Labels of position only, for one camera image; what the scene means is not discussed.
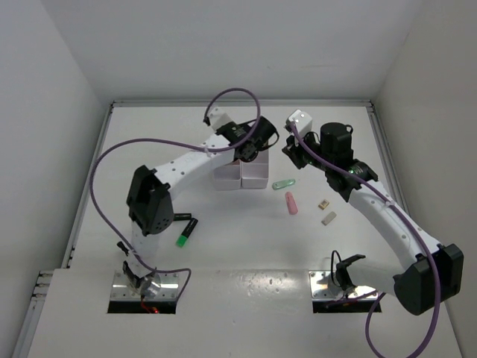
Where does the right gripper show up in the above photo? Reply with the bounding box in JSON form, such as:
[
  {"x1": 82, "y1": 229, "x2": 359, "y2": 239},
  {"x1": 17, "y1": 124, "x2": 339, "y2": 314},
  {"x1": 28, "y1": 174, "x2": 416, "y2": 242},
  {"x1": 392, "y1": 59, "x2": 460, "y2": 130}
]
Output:
[{"x1": 282, "y1": 128, "x2": 332, "y2": 172}]

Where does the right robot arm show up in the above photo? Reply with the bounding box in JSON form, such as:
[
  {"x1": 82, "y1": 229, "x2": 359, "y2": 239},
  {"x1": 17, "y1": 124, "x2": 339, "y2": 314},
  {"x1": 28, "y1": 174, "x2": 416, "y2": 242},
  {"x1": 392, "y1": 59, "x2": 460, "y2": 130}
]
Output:
[{"x1": 282, "y1": 119, "x2": 464, "y2": 315}]

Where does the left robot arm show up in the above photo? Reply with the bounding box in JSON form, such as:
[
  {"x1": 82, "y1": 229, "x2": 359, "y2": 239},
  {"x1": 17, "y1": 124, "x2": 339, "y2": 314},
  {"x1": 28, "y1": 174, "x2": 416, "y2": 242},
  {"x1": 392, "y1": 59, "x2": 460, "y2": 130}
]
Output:
[{"x1": 123, "y1": 113, "x2": 279, "y2": 292}]

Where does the white right organizer box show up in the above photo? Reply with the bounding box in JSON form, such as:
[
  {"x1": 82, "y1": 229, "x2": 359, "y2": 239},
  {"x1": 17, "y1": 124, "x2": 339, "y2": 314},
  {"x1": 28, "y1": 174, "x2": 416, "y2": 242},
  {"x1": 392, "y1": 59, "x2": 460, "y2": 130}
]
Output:
[{"x1": 241, "y1": 151, "x2": 269, "y2": 189}]

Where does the white organizer box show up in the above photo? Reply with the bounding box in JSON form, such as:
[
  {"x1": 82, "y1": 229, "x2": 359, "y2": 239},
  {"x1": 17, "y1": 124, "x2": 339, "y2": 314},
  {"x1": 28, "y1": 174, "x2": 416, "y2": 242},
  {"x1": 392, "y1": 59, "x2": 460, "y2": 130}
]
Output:
[
  {"x1": 241, "y1": 151, "x2": 269, "y2": 189},
  {"x1": 212, "y1": 160, "x2": 241, "y2": 191}
]

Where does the white left organizer box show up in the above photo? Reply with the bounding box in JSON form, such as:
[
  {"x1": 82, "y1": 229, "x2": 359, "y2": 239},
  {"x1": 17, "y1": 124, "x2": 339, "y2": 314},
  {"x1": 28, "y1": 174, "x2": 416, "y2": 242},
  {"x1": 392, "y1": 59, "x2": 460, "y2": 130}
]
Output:
[{"x1": 212, "y1": 160, "x2": 241, "y2": 191}]

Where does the pink stapler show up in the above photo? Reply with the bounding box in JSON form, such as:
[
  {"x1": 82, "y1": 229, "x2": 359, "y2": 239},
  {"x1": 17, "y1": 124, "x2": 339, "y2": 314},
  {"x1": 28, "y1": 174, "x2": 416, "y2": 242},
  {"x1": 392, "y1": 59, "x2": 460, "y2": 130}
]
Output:
[{"x1": 285, "y1": 192, "x2": 298, "y2": 215}]

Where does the beige eraser block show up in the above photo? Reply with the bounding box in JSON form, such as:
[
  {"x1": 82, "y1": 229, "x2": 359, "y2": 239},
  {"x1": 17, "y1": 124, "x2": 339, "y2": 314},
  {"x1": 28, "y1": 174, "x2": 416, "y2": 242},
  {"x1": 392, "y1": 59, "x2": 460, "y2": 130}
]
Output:
[{"x1": 321, "y1": 211, "x2": 337, "y2": 226}]

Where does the pink black highlighter marker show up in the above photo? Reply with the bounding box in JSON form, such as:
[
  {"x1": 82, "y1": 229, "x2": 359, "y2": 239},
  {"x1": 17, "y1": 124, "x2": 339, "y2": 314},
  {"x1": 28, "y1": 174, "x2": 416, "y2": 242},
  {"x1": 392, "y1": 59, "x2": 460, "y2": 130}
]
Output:
[{"x1": 174, "y1": 213, "x2": 192, "y2": 222}]

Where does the green black highlighter marker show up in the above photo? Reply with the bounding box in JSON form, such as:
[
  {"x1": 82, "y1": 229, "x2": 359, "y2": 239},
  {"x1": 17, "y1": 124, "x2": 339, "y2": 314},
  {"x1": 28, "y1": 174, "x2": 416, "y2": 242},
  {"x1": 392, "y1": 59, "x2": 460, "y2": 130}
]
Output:
[{"x1": 176, "y1": 218, "x2": 198, "y2": 248}]

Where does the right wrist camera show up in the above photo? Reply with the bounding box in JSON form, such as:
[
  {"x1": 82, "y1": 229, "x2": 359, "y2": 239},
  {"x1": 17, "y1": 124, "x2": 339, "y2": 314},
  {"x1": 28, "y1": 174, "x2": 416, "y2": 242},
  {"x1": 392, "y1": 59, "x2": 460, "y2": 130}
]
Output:
[{"x1": 285, "y1": 109, "x2": 312, "y2": 136}]

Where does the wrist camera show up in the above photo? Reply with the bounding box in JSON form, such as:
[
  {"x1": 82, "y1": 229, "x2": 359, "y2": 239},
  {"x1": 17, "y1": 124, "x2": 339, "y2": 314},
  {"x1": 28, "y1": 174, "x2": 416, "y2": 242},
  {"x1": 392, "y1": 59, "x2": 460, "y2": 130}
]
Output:
[
  {"x1": 285, "y1": 109, "x2": 312, "y2": 136},
  {"x1": 203, "y1": 107, "x2": 232, "y2": 132}
]

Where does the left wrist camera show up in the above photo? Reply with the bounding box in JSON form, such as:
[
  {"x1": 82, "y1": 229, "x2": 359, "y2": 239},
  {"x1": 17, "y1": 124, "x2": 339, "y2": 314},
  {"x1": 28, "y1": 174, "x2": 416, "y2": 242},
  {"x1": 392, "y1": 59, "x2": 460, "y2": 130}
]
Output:
[{"x1": 203, "y1": 107, "x2": 232, "y2": 132}]

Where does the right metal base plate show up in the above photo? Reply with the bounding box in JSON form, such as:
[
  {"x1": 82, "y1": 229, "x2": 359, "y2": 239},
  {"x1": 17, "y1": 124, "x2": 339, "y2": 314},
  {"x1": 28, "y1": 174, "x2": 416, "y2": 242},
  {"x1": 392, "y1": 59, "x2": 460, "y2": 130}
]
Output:
[{"x1": 308, "y1": 270, "x2": 379, "y2": 303}]

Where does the metal base plate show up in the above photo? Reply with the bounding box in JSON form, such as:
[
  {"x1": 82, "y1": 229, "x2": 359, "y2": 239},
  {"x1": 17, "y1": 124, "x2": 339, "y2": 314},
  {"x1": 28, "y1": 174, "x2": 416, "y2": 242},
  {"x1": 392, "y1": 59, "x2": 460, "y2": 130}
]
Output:
[
  {"x1": 110, "y1": 271, "x2": 179, "y2": 301},
  {"x1": 308, "y1": 270, "x2": 379, "y2": 303}
]

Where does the aluminium table frame rail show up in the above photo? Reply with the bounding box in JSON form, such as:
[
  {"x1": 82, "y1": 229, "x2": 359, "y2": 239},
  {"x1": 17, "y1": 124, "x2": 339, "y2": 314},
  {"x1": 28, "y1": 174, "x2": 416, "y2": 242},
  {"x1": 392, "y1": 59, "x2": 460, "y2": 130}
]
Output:
[{"x1": 10, "y1": 98, "x2": 428, "y2": 358}]

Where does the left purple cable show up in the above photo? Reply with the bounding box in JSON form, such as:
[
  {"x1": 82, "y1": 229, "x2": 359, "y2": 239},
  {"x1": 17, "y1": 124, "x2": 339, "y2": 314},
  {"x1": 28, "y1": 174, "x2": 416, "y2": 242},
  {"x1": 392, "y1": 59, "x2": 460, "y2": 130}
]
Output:
[{"x1": 89, "y1": 87, "x2": 261, "y2": 303}]

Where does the purple cable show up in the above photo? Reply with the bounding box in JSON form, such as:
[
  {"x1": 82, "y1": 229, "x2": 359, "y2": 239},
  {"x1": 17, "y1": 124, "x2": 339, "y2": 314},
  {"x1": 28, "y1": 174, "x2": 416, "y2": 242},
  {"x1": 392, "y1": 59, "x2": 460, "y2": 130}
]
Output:
[
  {"x1": 285, "y1": 125, "x2": 440, "y2": 358},
  {"x1": 89, "y1": 87, "x2": 261, "y2": 303}
]

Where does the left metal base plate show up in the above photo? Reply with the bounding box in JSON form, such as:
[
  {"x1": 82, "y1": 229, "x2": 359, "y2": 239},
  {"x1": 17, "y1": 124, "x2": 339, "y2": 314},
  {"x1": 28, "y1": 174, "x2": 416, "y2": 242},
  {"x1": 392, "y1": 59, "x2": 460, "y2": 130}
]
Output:
[{"x1": 110, "y1": 271, "x2": 179, "y2": 301}]

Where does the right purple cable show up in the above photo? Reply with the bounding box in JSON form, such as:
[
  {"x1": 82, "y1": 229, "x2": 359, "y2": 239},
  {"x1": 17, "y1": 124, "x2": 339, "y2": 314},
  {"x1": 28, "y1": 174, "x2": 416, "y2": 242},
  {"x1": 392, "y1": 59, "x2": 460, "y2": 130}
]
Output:
[{"x1": 285, "y1": 125, "x2": 440, "y2": 358}]

